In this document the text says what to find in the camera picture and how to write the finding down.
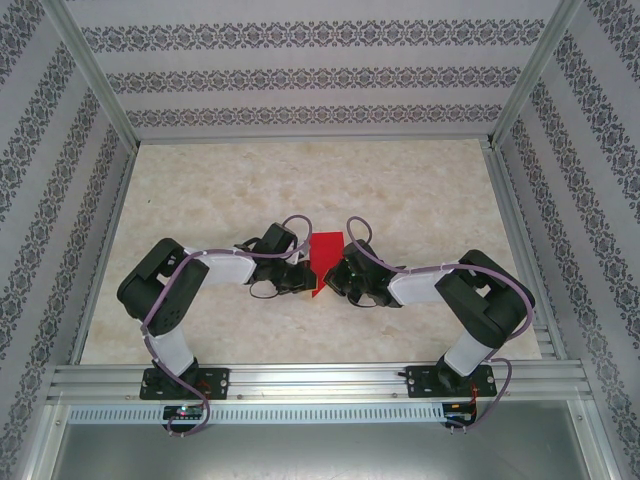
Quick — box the grey sheet metal panel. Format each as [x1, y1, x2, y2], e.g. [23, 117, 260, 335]
[49, 399, 611, 480]

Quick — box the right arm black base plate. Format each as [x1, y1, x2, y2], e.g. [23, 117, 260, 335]
[407, 364, 500, 400]

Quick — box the red paper sheet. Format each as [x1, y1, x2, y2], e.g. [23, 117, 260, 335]
[308, 231, 346, 300]

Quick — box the aluminium frame post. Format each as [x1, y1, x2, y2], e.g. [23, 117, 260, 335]
[38, 0, 141, 149]
[487, 0, 586, 149]

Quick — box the slotted grey cable duct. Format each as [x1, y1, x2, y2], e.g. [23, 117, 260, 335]
[67, 402, 446, 426]

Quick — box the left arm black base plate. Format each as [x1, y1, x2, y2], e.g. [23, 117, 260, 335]
[139, 367, 231, 401]

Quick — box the aluminium table side rail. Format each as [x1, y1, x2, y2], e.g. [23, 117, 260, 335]
[482, 142, 569, 361]
[69, 144, 139, 366]

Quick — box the aluminium mounting rail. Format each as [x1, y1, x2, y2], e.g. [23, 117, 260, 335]
[47, 363, 594, 404]

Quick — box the aluminium frame cross beam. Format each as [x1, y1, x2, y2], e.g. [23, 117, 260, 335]
[134, 130, 494, 146]

